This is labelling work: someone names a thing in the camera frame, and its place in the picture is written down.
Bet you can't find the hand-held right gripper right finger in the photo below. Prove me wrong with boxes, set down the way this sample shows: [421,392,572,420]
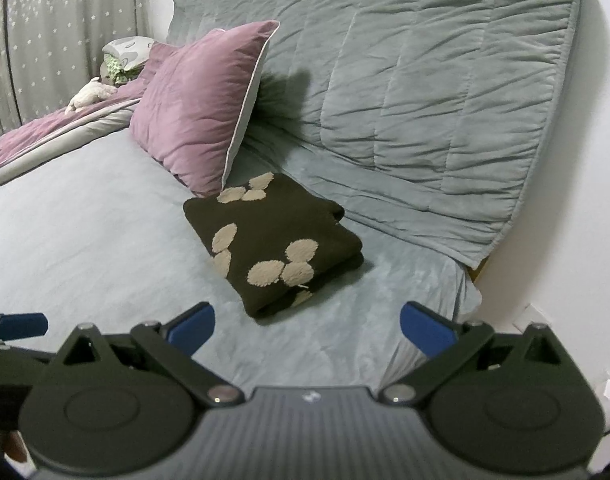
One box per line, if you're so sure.
[379,301,570,407]

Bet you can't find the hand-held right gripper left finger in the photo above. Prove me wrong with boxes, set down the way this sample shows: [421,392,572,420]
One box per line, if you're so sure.
[50,302,246,407]

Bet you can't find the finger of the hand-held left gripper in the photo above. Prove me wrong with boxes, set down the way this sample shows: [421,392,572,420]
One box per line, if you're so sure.
[0,311,49,342]

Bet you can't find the brown sweater with beige spots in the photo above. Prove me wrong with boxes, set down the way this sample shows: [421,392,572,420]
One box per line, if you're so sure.
[183,171,364,322]

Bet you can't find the pink and grey duvet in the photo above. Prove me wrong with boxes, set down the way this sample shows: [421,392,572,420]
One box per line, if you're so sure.
[0,82,150,196]

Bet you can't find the large pink pillow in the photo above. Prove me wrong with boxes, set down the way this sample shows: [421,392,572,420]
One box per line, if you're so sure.
[129,20,280,198]

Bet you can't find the cream plush toy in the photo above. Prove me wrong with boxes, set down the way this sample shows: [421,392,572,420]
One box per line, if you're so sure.
[65,78,116,113]

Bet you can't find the small pink pillow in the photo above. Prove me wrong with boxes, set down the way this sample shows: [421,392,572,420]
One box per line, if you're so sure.
[146,42,180,78]

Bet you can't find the grey star print curtain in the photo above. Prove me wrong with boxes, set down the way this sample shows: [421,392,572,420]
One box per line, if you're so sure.
[0,0,150,143]

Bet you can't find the white wall socket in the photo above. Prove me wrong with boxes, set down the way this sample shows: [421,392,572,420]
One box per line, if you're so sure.
[525,304,552,333]

